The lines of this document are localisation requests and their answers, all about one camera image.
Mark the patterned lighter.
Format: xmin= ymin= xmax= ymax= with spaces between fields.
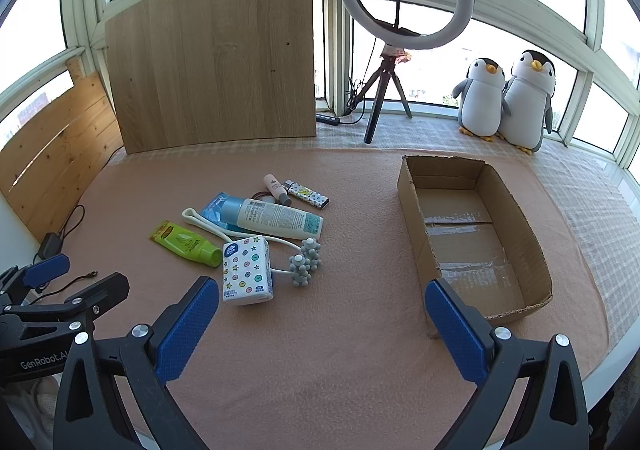
xmin=283 ymin=180 xmax=330 ymax=210

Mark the small plush penguin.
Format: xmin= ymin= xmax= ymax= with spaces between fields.
xmin=452 ymin=57 xmax=511 ymax=142

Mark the black tripod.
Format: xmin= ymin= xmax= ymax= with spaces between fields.
xmin=343 ymin=54 xmax=413 ymax=144

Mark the small pink bottle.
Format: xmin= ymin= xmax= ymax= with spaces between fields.
xmin=264 ymin=174 xmax=292 ymax=206

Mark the plaid bed sheet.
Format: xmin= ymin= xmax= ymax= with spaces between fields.
xmin=106 ymin=110 xmax=640 ymax=356

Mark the pine wood headboard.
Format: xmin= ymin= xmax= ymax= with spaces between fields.
xmin=1 ymin=58 xmax=122 ymax=241

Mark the large wooden board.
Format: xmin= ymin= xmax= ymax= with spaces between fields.
xmin=105 ymin=0 xmax=316 ymax=153

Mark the black inline cable remote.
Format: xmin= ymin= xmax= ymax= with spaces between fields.
xmin=316 ymin=114 xmax=341 ymax=126

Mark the blue sachet packet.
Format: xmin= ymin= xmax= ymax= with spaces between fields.
xmin=200 ymin=192 xmax=236 ymax=231

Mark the white lotion bottle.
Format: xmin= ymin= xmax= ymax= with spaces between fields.
xmin=220 ymin=196 xmax=323 ymax=240

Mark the patterned tissue pack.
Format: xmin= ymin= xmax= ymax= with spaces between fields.
xmin=222 ymin=236 xmax=274 ymax=306

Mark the large plush penguin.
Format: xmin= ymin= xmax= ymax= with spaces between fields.
xmin=498 ymin=49 xmax=556 ymax=155

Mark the cardboard box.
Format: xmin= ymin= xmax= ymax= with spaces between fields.
xmin=397 ymin=155 xmax=553 ymax=326

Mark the black power adapter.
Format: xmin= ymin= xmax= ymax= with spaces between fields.
xmin=37 ymin=232 xmax=63 ymax=260

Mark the black cable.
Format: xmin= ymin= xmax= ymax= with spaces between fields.
xmin=31 ymin=203 xmax=100 ymax=289

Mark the white roller massager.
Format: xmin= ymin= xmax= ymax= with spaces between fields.
xmin=181 ymin=207 xmax=321 ymax=288

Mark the green tube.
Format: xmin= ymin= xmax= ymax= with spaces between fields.
xmin=150 ymin=220 xmax=222 ymax=268

